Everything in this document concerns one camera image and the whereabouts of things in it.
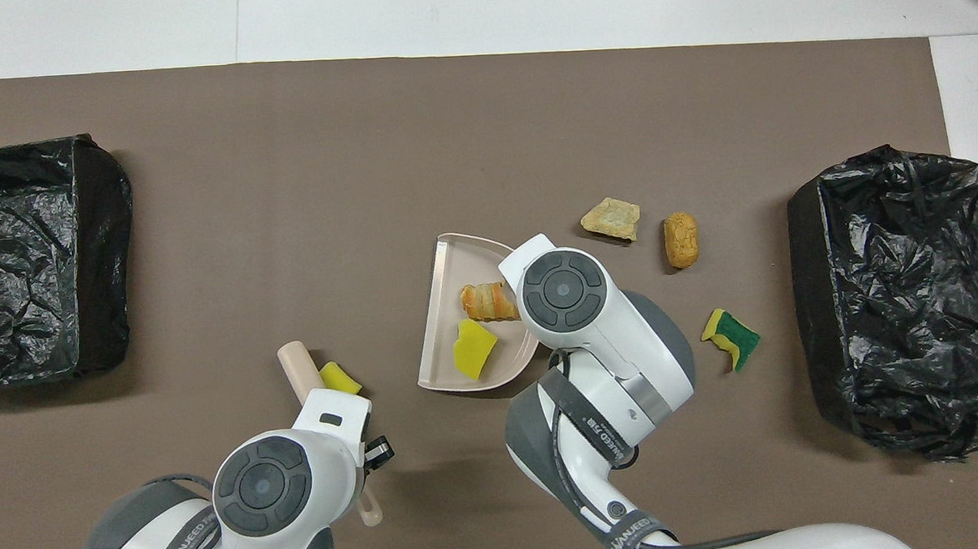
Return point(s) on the brown paper table mat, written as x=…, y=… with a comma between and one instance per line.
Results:
x=282, y=151

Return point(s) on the large yellow sponge piece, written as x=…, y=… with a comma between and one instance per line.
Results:
x=474, y=351

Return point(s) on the closed black bag bin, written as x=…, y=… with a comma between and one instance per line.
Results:
x=20, y=266

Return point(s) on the green and yellow sponge piece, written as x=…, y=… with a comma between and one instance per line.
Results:
x=735, y=338

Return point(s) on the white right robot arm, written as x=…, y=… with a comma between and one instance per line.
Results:
x=565, y=291

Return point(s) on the open black bag bin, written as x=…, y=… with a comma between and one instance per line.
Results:
x=917, y=302

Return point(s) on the toy croissant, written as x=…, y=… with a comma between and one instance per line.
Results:
x=486, y=301

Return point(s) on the pale bread slice piece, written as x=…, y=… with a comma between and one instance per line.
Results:
x=612, y=218

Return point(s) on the beige hand brush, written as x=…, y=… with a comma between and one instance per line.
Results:
x=300, y=368

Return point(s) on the brown fried nugget toy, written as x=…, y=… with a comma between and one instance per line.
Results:
x=681, y=241

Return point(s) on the small yellow sponge piece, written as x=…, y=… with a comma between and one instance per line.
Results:
x=339, y=378

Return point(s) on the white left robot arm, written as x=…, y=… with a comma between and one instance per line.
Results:
x=266, y=487

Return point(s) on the beige plastic dustpan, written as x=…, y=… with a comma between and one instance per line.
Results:
x=449, y=310

